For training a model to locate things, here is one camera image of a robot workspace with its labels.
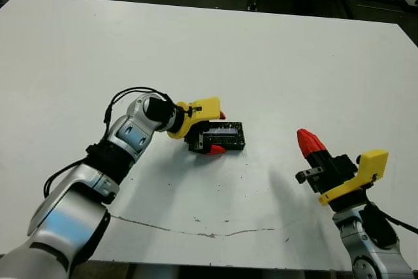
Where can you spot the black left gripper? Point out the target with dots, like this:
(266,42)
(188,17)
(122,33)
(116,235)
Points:
(198,141)

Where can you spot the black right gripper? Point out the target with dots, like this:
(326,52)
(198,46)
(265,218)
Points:
(339,173)

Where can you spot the glossy black box lid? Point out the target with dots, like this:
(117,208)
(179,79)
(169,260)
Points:
(232,136)

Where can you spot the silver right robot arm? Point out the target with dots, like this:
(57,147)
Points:
(359,239)

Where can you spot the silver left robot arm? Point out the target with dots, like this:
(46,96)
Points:
(130,132)

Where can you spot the yellow left wrist camera mount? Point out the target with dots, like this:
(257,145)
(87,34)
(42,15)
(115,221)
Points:
(202,107)

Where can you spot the yellow wrist camera mount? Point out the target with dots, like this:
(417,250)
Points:
(374,162)
(202,107)

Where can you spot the yellow right wrist camera mount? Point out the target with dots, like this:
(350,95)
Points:
(374,162)

